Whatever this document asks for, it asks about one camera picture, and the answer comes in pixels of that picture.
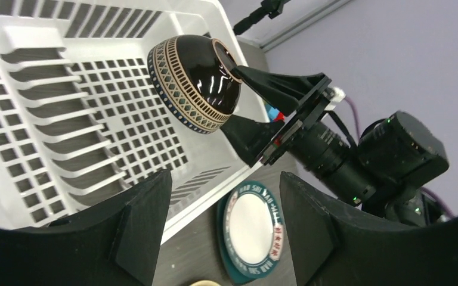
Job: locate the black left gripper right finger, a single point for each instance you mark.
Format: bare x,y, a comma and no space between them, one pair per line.
333,243

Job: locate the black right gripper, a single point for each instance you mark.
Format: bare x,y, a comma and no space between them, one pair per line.
299,98

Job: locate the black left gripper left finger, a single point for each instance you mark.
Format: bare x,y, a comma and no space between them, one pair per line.
115,242

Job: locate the black patterned ceramic bowl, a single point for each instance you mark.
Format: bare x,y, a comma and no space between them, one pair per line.
193,76

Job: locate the white plastic dish rack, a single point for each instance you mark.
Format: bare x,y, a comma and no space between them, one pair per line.
80,120

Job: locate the white round plate with lettering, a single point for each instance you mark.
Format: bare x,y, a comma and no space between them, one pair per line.
253,231

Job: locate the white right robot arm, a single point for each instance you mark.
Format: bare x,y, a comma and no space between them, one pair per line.
384,171

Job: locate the colourful toy blocks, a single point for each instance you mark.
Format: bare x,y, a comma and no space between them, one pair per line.
273,113

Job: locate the red and cream saucer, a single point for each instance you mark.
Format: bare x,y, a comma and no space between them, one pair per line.
205,283

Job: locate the teal square plate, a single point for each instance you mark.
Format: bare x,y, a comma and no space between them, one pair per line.
235,275

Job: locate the black microphone stand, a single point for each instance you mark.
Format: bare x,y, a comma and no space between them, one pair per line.
268,8

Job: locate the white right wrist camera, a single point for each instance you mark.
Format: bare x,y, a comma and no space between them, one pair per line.
335,95

